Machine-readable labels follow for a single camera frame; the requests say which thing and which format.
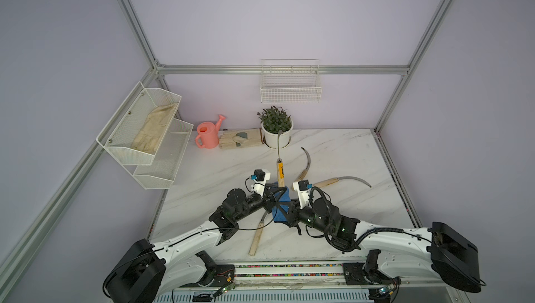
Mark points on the white plant pot with saucer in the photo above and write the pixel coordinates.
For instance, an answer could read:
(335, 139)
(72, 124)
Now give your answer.
(274, 140)

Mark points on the sickle with wooden handle middle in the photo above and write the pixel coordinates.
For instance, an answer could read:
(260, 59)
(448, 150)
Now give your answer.
(280, 164)

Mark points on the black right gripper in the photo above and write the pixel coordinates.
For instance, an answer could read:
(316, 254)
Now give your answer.
(294, 213)

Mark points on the pink watering can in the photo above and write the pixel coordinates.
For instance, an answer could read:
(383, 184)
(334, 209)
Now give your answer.
(207, 133)

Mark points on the beige work glove on table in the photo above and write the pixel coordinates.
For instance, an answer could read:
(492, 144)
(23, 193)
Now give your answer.
(232, 139)

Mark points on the white mesh lower shelf basket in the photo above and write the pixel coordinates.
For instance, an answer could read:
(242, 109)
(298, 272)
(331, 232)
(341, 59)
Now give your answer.
(162, 173)

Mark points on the blue fluffy rag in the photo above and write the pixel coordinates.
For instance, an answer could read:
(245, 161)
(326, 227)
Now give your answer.
(281, 207)

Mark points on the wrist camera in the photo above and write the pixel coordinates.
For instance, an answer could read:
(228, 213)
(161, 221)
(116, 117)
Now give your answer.
(258, 180)
(303, 188)

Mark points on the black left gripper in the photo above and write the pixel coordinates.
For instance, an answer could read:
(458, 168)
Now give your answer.
(268, 201)

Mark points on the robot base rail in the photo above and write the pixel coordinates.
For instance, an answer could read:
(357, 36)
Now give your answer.
(302, 281)

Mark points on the white mesh shelf basket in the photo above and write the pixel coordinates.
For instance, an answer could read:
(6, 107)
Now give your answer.
(162, 173)
(117, 136)

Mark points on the green potted plant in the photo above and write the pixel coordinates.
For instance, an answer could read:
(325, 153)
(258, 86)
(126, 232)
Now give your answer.
(275, 120)

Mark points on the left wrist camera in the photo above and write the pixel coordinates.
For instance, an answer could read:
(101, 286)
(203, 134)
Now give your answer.
(258, 180)

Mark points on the white wire wall basket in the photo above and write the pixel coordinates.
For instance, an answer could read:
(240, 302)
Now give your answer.
(290, 81)

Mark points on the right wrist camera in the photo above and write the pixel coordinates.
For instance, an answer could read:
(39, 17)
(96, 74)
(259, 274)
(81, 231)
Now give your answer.
(303, 188)

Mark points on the white mesh upper shelf basket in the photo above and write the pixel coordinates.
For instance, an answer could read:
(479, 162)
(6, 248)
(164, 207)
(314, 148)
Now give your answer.
(117, 136)

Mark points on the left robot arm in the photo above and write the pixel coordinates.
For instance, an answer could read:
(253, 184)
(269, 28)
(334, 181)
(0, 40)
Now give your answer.
(175, 253)

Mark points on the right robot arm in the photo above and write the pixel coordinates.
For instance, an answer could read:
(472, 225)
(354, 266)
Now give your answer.
(438, 251)

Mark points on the aluminium frame profile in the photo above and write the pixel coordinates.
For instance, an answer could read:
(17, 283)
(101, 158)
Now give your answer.
(65, 65)

